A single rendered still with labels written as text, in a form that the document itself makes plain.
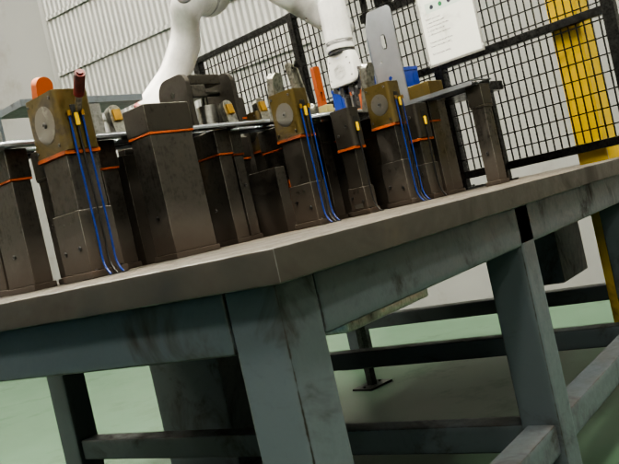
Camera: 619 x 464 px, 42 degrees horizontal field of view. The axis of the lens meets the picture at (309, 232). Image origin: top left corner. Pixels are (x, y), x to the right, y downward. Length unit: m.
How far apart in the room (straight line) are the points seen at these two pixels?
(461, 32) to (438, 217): 1.72
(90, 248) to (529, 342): 0.86
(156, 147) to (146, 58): 4.42
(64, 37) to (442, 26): 4.35
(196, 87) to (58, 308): 1.30
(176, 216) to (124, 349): 0.66
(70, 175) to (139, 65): 4.63
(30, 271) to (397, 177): 1.05
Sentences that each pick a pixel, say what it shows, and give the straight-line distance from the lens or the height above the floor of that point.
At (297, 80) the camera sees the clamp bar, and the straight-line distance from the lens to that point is 2.61.
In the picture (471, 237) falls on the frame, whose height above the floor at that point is 0.63.
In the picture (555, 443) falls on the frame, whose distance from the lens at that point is 1.67.
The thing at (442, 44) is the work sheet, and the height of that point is 1.21.
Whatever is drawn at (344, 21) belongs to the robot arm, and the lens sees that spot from 2.47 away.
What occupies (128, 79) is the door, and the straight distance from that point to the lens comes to 6.27.
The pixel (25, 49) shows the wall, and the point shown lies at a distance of 7.25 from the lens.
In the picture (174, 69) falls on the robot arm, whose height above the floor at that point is 1.27.
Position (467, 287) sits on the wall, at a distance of 4.89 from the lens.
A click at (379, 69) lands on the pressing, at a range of 2.73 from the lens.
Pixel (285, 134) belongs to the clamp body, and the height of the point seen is 0.94.
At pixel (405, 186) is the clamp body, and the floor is 0.75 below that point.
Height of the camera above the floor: 0.72
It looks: 1 degrees down
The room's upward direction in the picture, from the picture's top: 13 degrees counter-clockwise
